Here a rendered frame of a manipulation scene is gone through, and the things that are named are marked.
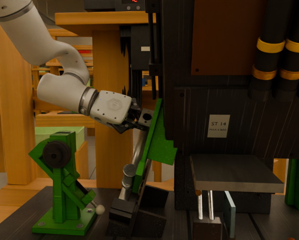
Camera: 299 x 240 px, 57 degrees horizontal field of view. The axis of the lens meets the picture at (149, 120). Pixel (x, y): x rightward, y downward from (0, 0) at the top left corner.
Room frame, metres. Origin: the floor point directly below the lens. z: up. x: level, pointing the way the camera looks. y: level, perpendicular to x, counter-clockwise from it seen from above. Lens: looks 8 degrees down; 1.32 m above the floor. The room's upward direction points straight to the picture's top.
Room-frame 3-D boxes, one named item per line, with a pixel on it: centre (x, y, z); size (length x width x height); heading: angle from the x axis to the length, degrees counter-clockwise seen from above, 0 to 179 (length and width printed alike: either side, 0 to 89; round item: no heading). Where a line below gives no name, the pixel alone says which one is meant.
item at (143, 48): (1.01, -0.03, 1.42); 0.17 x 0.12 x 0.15; 84
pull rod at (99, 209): (0.76, 0.16, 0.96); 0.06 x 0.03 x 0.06; 84
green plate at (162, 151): (0.74, -0.04, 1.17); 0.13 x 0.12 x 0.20; 84
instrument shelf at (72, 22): (1.05, -0.14, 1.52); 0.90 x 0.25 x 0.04; 84
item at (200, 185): (0.69, -0.19, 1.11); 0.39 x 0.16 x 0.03; 174
